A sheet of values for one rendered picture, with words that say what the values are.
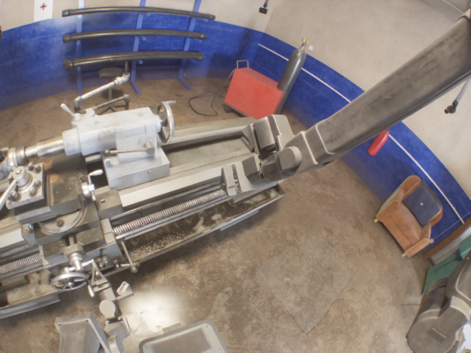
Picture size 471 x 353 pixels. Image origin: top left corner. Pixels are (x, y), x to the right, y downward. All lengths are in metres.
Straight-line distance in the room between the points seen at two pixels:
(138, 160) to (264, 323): 1.55
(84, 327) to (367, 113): 0.52
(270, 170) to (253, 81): 2.95
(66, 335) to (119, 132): 0.81
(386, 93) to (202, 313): 1.71
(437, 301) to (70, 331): 0.53
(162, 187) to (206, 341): 1.01
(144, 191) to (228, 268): 1.09
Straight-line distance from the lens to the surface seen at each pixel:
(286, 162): 0.35
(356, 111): 0.30
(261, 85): 3.27
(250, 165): 0.45
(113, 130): 0.98
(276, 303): 1.98
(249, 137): 0.46
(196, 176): 1.21
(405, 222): 3.50
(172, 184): 1.15
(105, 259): 1.01
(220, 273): 1.86
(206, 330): 1.49
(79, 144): 1.01
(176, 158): 1.46
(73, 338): 0.39
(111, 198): 1.06
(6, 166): 1.09
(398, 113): 0.28
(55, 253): 1.00
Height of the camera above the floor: 1.72
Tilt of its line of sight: 43 degrees down
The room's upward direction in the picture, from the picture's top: 24 degrees clockwise
